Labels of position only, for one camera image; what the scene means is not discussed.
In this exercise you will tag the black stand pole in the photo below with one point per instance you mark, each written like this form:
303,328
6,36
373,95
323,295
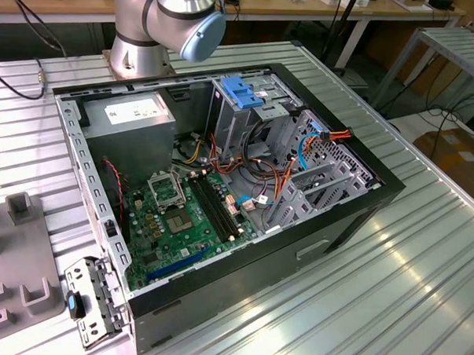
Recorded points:
337,32

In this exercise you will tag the grey square chipset chip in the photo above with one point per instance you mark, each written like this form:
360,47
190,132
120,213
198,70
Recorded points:
179,222

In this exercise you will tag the green motherboard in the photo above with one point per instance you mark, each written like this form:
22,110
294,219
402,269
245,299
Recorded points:
190,246

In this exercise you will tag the metal CPU socket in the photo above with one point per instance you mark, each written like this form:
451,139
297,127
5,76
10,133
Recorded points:
166,190

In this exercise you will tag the black blue bracket latch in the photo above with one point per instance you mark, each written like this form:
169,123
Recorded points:
75,305

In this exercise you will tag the blue plastic drive latch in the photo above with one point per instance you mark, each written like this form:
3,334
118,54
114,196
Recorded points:
240,92

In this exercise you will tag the silver disk bay cage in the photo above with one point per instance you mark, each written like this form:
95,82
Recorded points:
294,211

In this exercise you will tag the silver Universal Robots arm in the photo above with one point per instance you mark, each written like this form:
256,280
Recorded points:
149,16

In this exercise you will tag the grey power supply unit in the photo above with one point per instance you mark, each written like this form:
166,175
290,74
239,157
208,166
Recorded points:
132,141

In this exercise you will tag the silver expansion slot bracket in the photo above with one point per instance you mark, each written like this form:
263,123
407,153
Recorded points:
97,305

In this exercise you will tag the brown cardboard box on floor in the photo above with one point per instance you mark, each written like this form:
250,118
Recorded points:
458,163

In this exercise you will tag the metal slat side table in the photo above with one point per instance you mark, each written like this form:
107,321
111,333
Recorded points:
455,49

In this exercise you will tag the black RAM slot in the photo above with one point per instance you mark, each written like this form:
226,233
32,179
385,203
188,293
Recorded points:
208,209
222,206

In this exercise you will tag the wooden desk white frame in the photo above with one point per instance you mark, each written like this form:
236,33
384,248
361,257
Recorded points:
276,8

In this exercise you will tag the silver optical drive cage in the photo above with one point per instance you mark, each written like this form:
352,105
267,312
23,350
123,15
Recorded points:
231,122

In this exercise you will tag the black open PC case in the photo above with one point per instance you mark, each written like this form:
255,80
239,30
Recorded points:
236,279

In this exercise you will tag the blue expansion slot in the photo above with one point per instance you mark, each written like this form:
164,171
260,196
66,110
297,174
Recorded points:
170,269

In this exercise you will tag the grey parts rack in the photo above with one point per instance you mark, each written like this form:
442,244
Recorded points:
17,262

